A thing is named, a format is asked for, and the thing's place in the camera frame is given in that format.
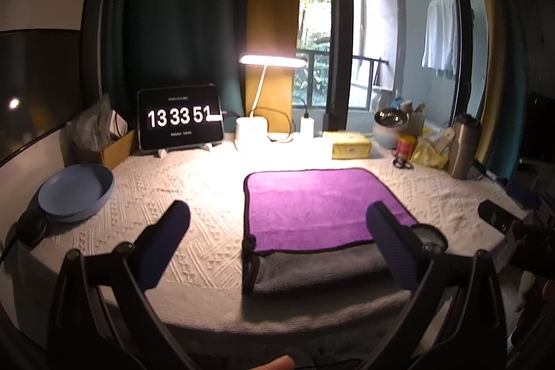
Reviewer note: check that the clear plastic bag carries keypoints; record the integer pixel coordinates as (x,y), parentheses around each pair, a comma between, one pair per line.
(91,129)

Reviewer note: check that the white hanging shirt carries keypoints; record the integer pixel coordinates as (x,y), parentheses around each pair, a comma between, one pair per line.
(441,38)

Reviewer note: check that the white power adapter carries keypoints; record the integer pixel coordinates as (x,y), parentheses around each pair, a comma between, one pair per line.
(307,125)

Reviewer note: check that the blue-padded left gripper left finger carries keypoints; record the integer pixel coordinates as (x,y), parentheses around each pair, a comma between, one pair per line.
(100,317)

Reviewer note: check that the black balcony railing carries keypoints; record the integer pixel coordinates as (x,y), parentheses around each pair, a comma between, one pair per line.
(310,84)

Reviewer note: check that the tablet showing clock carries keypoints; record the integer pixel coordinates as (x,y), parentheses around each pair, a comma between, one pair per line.
(179,117)

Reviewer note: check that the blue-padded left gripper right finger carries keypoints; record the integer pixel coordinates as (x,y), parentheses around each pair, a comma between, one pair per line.
(455,318)

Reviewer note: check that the white desk lamp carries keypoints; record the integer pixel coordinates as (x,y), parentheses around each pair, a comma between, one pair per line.
(252,132)

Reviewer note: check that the steel bowl on white pot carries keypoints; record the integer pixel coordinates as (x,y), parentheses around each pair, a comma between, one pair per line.
(389,124)

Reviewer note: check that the purple and grey towel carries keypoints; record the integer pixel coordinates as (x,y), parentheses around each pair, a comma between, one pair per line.
(307,228)

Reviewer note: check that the blue plastic bowl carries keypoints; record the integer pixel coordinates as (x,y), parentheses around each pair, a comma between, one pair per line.
(77,192)

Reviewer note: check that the black window frame post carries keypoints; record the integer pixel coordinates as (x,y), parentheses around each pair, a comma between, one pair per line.
(340,65)

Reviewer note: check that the steel thermos bottle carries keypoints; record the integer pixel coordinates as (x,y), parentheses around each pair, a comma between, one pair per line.
(467,135)

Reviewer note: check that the yellow tissue pack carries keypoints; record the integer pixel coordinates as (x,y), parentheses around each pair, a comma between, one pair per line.
(347,145)

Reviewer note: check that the dark green curtain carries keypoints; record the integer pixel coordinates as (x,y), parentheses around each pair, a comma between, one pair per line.
(172,43)

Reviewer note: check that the yellow curtain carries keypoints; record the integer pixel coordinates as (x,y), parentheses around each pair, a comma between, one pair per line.
(272,29)

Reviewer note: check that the red tin can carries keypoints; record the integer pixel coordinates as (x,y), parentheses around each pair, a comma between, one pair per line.
(404,150)

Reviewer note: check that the fingertip at bottom edge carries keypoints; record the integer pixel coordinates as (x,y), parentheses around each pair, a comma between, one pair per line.
(282,363)

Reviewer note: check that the yellow plastic bag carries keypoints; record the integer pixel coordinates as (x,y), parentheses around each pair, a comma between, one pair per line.
(432,150)

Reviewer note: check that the white tablet stand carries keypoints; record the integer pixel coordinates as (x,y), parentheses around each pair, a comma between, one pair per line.
(161,153)

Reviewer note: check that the white textured tablecloth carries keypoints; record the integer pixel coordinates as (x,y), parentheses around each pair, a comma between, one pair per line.
(201,289)

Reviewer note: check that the brown cardboard box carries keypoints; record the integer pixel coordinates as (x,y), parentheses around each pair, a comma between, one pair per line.
(118,151)

